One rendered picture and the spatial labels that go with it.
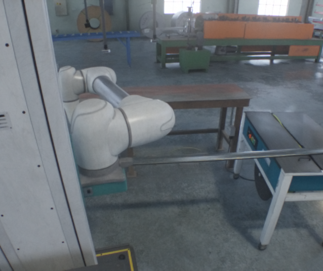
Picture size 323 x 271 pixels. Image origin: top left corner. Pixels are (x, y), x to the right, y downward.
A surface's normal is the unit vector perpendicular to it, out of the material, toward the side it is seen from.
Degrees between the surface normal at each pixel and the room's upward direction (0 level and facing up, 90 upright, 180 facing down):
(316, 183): 90
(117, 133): 80
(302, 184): 90
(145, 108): 27
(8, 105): 90
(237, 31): 90
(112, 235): 0
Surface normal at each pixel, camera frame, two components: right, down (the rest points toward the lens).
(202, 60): 0.22, 0.50
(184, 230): 0.00, -0.88
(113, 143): 0.55, 0.40
